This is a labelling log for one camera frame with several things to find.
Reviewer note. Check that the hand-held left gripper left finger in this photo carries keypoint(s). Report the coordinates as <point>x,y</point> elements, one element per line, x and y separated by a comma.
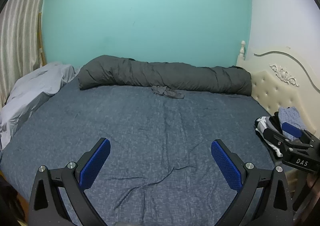
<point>96,163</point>

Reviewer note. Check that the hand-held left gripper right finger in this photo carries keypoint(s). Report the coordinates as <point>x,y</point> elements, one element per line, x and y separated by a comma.
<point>226,166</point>

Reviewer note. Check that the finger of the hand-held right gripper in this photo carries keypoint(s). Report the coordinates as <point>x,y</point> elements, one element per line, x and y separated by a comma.
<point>273,138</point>
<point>291,129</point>

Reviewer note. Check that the grey underwear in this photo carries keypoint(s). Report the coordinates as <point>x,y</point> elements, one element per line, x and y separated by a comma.
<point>167,91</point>

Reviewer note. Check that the stack of folded clothes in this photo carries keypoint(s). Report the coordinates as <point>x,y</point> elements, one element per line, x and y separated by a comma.
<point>291,116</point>

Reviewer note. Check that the cream carved headboard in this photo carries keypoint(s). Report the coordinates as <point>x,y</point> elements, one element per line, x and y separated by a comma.
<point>277,91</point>

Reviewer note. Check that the light grey blanket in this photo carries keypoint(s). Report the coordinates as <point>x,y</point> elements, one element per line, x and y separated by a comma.
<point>32,91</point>

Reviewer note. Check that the rolled dark grey duvet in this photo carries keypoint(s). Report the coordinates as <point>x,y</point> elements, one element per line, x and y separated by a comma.
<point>160,76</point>

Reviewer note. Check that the striped beige curtain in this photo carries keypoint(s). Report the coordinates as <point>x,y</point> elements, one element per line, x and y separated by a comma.
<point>20,36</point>

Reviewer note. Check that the wooden frame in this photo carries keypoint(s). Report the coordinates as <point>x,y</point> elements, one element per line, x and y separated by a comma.
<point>42,41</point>

